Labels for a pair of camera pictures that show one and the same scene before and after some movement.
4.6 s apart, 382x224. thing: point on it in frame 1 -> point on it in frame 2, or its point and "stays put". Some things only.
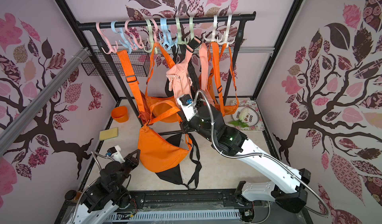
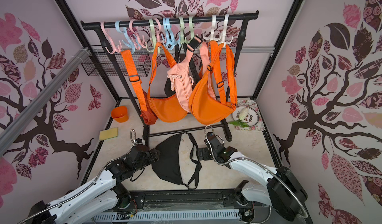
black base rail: x=188 y=199 stays put
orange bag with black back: x=156 y=151 -> x=204 y=109
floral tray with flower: x=247 y=116 stays put
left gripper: x=130 y=159 -> x=153 y=156
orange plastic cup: x=120 y=114 stays put
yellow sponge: x=108 y=133 stays put
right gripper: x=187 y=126 -> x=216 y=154
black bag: x=173 y=175 stays put
